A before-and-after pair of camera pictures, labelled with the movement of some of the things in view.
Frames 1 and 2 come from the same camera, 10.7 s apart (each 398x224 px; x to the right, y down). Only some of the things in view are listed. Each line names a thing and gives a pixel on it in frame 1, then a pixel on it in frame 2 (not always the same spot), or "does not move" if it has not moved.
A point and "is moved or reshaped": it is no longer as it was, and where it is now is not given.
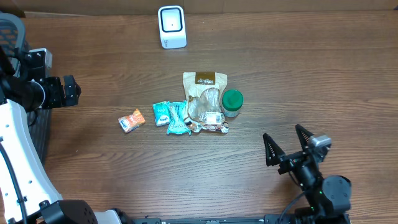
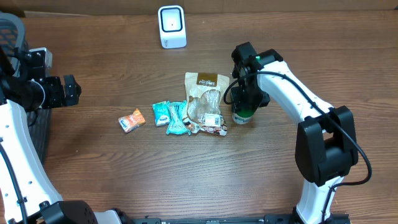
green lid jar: [232, 101] is moved or reshaped
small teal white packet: [162, 113] does not move
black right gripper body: [291, 163] to [250, 97]
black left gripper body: [55, 96] does not move
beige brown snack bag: [204, 92] does not move
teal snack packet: [177, 111] does not move
